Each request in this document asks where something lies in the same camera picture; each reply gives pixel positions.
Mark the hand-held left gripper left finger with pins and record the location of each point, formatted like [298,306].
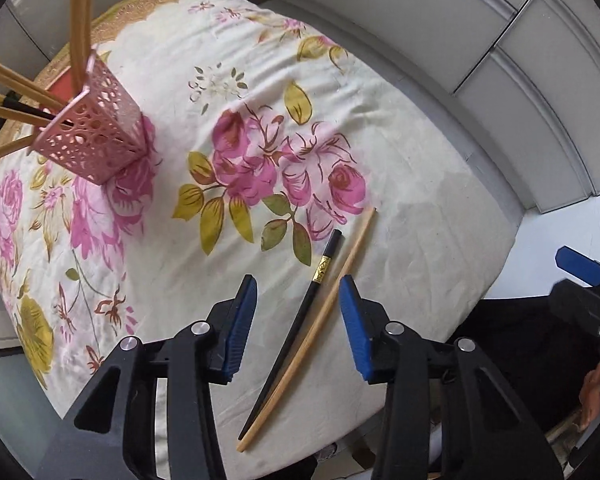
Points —
[240,325]

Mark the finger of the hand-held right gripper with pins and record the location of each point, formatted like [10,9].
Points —
[575,264]

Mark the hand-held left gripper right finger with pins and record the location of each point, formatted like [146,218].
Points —
[355,330]

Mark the black chopstick with gold band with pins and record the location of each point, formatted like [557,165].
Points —
[321,267]
[25,105]

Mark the pink perforated utensil holder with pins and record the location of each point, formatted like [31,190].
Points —
[95,130]

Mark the person's right hand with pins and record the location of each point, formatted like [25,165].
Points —
[592,395]

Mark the floral blanket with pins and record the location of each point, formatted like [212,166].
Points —
[405,185]

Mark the white kitchen base cabinets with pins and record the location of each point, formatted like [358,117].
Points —
[430,10]

